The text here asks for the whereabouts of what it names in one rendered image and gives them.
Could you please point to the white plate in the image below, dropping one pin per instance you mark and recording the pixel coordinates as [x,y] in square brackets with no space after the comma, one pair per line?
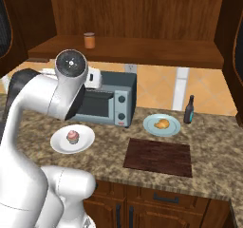
[60,143]

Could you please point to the dark glass bottle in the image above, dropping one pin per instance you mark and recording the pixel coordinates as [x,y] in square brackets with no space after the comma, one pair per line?
[189,113]

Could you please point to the dark wooden cutting board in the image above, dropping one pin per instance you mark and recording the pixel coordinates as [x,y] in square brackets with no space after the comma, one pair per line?
[158,157]

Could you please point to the orange jam jar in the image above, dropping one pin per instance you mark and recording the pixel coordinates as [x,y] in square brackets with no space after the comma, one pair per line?
[89,41]

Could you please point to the pink cupcake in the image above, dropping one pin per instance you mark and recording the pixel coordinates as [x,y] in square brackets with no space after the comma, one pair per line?
[72,137]

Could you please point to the grey-blue toaster oven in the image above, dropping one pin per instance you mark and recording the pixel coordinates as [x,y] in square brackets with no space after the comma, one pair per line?
[123,92]

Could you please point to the white wall socket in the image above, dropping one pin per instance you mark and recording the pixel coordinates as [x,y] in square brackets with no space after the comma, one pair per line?
[130,68]

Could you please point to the golden croissant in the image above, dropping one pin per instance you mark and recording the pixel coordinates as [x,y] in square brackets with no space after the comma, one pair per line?
[162,123]

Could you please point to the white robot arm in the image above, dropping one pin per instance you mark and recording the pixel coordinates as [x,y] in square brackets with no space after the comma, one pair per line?
[28,117]

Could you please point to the wooden cabinet door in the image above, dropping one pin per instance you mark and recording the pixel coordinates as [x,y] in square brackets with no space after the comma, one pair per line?
[232,48]
[28,19]

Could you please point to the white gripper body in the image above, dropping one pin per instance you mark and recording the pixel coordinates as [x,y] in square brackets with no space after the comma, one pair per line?
[96,78]

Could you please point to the wooden drawer front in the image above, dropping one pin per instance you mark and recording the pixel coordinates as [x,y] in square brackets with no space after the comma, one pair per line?
[110,190]
[190,200]

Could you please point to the light blue plate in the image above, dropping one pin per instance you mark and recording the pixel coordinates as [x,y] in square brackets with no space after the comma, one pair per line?
[171,129]

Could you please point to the wooden cabinet shelf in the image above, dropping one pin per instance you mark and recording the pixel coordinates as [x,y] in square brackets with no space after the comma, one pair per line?
[142,51]

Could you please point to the wooden cupboard door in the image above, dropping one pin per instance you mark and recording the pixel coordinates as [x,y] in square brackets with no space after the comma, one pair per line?
[164,217]
[101,211]

